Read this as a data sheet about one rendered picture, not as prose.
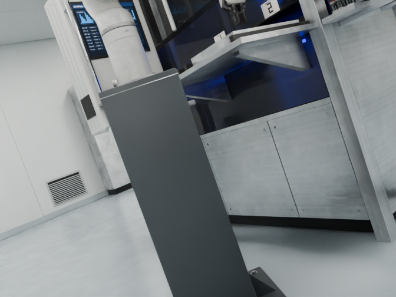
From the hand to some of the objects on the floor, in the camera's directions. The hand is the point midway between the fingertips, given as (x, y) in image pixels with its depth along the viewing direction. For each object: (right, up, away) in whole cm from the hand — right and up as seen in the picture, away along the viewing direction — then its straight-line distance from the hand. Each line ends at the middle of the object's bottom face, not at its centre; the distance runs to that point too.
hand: (238, 18), depth 139 cm
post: (+59, -86, +1) cm, 104 cm away
